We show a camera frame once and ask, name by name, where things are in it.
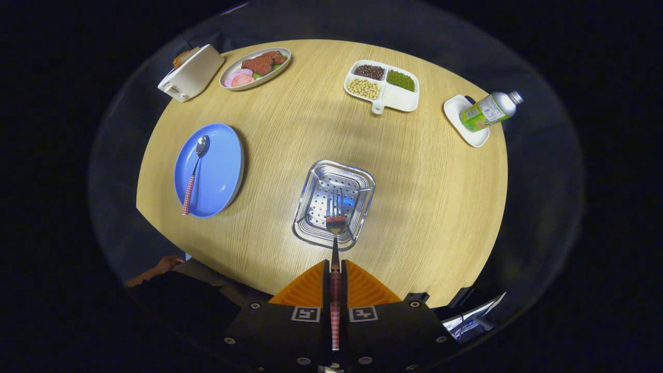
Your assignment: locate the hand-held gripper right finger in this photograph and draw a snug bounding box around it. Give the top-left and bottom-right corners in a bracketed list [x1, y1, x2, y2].
[341, 259, 459, 373]

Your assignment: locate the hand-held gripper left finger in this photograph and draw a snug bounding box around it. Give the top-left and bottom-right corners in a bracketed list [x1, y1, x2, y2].
[220, 259, 332, 373]

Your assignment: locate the fork with checked handle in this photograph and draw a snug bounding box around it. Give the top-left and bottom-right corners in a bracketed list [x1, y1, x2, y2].
[325, 189, 347, 353]

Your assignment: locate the spoon with checked handle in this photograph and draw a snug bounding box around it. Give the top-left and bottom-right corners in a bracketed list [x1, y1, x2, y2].
[181, 135, 210, 216]

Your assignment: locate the perforated metal basket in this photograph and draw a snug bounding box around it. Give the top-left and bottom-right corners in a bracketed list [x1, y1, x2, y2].
[292, 160, 376, 252]

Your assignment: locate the person's trouser leg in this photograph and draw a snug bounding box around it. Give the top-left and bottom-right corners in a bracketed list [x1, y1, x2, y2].
[174, 258, 272, 309]

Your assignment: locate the blue plate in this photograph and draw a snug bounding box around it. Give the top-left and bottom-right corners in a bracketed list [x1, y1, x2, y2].
[174, 123, 245, 219]

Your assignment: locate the pile of yellow soybeans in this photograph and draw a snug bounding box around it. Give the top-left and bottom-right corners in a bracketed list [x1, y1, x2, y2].
[347, 78, 380, 101]

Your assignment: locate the white divided dish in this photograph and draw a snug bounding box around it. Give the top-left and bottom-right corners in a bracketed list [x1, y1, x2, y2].
[344, 60, 420, 115]

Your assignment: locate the small white dish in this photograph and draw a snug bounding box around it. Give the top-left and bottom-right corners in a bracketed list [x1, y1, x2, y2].
[443, 94, 491, 148]

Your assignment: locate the white oval plate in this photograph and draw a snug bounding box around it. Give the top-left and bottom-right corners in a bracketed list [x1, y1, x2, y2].
[219, 47, 292, 92]

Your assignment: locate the pile of green beans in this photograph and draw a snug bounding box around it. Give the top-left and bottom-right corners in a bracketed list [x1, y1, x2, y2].
[386, 70, 416, 92]

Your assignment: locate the pile of dark beans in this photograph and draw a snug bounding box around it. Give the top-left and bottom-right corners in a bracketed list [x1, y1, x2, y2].
[354, 64, 385, 81]

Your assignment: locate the green label metal bottle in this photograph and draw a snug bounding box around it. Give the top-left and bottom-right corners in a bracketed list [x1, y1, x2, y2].
[459, 91, 524, 133]

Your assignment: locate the brown meat piece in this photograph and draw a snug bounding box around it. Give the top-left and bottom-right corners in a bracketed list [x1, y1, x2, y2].
[241, 50, 288, 76]

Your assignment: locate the white toaster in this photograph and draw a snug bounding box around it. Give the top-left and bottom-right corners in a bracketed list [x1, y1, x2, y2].
[157, 44, 226, 103]

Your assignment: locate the brown bread slice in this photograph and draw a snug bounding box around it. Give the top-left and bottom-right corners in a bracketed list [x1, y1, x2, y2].
[172, 47, 200, 69]

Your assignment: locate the black bracket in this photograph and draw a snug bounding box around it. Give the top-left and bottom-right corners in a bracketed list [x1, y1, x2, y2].
[448, 284, 473, 309]

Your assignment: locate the white device with cables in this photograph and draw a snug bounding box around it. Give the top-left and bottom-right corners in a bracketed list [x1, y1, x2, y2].
[442, 293, 507, 343]

